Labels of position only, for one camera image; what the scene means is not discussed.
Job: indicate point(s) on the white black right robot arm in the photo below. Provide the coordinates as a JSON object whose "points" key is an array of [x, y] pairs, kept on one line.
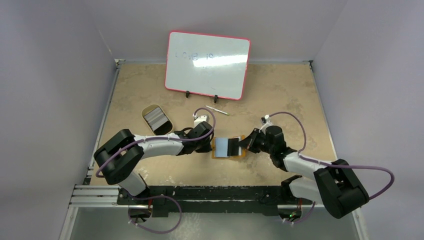
{"points": [[332, 184]]}

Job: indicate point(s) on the pink framed whiteboard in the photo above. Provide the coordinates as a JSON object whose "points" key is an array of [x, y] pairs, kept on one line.
{"points": [[207, 64]]}

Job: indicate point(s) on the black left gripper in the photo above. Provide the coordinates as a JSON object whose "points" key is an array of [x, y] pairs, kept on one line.
{"points": [[207, 147]]}

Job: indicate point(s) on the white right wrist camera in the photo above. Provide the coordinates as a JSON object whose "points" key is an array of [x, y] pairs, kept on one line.
{"points": [[266, 122]]}

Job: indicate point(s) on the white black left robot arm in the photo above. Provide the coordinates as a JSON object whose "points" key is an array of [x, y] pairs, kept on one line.
{"points": [[118, 157]]}

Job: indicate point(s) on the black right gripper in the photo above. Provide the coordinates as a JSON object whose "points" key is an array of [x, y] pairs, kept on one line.
{"points": [[252, 140]]}

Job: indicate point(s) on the beige oval plastic tray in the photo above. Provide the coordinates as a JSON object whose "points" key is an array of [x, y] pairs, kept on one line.
{"points": [[165, 128]]}

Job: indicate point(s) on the white marker pen green cap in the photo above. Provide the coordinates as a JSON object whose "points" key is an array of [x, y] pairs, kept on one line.
{"points": [[217, 110]]}

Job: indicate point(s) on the yellow leather card holder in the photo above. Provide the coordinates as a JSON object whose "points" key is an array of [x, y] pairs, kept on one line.
{"points": [[219, 148]]}

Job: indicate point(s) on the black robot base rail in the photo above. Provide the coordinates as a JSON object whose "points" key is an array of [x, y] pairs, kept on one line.
{"points": [[268, 200]]}

